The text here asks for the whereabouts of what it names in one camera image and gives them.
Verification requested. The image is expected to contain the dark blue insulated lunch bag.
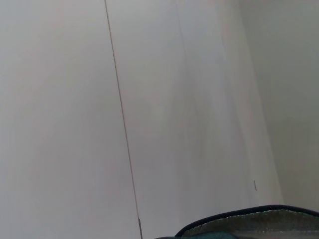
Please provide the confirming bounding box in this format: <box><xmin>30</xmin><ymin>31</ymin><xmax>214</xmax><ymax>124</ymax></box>
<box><xmin>154</xmin><ymin>204</ymin><xmax>319</xmax><ymax>239</ymax></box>

